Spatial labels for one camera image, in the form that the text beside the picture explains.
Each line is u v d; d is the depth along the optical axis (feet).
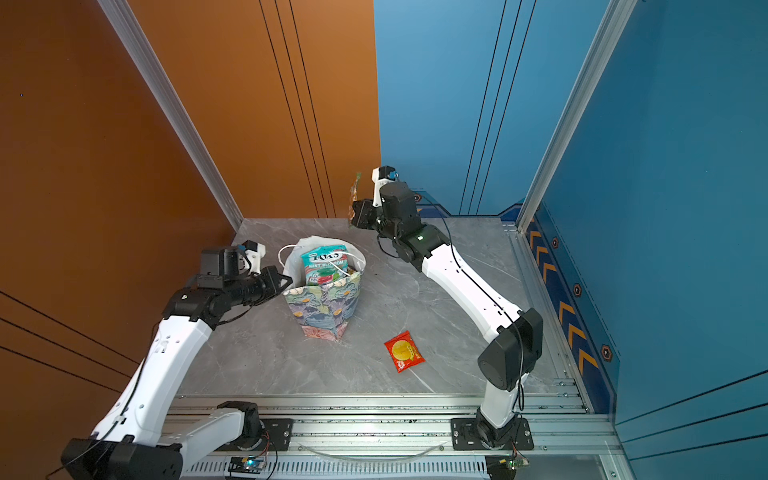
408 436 2.44
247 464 2.33
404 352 2.84
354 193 2.38
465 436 2.38
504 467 2.32
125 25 2.32
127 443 1.23
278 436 2.41
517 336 1.41
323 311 2.58
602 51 2.44
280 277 2.42
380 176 2.13
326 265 2.71
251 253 2.19
